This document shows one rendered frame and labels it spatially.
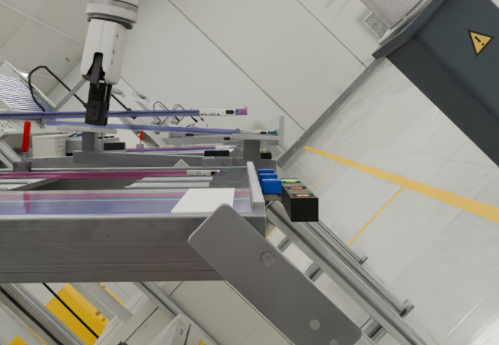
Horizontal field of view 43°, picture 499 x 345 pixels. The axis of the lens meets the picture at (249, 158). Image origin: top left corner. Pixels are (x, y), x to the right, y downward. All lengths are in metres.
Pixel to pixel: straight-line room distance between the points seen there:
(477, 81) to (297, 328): 0.77
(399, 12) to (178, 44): 7.61
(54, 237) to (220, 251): 0.16
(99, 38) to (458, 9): 0.65
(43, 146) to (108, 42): 1.31
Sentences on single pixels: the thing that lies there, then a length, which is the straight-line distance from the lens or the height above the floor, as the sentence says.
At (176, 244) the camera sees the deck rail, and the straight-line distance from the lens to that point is 0.60.
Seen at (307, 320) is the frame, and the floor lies 0.64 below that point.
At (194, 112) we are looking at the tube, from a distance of 1.07.
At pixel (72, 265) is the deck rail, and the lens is 0.62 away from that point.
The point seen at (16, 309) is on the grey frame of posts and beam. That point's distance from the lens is 1.42.
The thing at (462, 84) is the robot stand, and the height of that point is 0.55.
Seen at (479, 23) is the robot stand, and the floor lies 0.61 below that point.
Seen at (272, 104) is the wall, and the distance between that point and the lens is 8.69.
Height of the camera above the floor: 0.79
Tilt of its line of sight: 3 degrees down
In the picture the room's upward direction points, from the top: 46 degrees counter-clockwise
